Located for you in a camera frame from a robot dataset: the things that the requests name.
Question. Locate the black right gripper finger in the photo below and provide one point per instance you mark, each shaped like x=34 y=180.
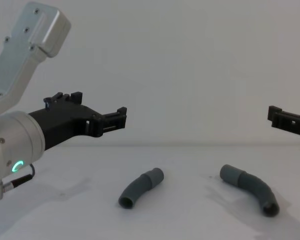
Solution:
x=290 y=121

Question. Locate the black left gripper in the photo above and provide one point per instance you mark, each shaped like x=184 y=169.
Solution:
x=62 y=120

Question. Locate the white tablecloth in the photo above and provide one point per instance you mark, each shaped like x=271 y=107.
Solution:
x=165 y=225

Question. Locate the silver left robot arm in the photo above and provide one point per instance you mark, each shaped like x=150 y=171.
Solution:
x=15 y=135

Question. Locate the short grey curved pipe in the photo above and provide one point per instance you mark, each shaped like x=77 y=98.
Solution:
x=142 y=183

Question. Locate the white backdrop curtain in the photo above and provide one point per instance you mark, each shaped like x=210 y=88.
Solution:
x=180 y=62

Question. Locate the long grey curved pipe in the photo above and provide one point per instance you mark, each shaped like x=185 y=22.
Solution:
x=250 y=182

